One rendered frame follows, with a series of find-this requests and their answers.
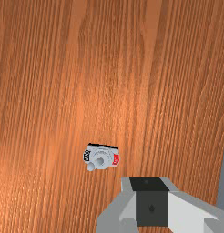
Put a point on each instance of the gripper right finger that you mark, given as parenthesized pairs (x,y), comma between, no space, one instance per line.
(183,209)

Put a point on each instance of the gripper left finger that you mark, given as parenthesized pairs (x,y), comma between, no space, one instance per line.
(129,206)

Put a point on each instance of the small grey toggle switch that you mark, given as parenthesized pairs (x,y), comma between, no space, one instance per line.
(100,157)

